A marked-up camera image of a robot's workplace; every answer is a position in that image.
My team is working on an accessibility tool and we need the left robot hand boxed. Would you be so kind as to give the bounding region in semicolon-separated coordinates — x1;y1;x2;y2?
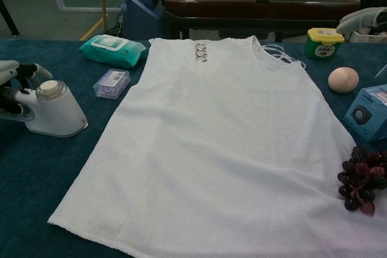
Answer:
0;60;54;114

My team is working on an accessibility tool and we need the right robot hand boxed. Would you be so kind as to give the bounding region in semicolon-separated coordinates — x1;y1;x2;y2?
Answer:
337;6;387;34

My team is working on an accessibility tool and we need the silver handheld steamer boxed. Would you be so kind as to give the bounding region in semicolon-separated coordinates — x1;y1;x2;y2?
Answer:
0;80;90;138

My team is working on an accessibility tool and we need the black bag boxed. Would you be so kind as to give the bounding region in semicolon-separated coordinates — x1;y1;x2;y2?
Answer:
359;0;387;14

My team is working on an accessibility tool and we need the white storage box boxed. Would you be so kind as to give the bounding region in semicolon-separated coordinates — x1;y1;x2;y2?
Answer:
350;27;387;44

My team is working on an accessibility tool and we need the green jar yellow lid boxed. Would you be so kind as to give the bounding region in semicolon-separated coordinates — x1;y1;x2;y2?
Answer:
304;27;345;60

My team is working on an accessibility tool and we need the black stand leg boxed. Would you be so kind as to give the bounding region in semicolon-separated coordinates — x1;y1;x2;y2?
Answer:
0;0;21;37

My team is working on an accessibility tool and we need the blue cardboard box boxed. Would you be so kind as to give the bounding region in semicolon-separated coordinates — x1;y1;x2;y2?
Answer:
342;84;387;143

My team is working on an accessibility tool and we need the clear purple plastic box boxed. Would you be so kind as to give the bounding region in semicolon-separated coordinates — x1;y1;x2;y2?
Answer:
93;68;131;101

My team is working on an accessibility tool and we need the green wet wipes pack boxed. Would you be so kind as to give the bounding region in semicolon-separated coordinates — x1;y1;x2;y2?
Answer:
78;34;149;70

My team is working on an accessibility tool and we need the brown mahjong table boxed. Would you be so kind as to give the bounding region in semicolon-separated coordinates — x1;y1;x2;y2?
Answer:
164;0;362;43

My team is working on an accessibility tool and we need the dark blue table cloth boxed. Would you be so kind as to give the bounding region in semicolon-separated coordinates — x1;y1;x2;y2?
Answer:
0;39;387;258

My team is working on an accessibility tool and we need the purple grape bunch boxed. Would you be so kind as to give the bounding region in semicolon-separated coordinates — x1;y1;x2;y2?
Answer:
337;146;387;218

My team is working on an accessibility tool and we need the white sleeveless top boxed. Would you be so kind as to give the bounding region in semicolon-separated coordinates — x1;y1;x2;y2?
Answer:
47;36;387;258

